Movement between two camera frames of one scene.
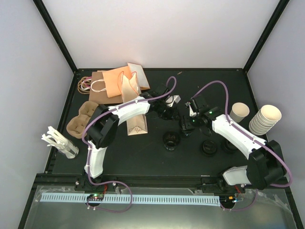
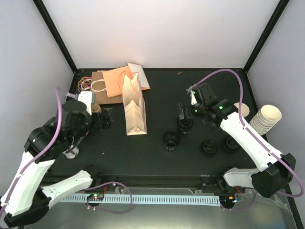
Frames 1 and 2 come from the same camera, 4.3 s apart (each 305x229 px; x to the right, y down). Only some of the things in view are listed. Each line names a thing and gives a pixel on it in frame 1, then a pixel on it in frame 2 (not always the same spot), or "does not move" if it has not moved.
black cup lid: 228,147 does not move
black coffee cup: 171,140 does not move
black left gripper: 172,116 -> 99,124
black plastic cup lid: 208,148 does not move
